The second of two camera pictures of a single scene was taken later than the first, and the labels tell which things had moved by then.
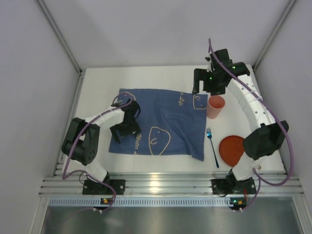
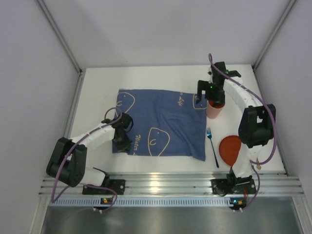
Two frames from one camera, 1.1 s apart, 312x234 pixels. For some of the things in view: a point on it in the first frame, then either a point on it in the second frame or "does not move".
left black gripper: [124, 131] → [122, 144]
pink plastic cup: [215, 105] does not move
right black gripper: [199, 75] → [203, 86]
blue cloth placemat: [173, 123] does not move
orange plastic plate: [231, 149] does not move
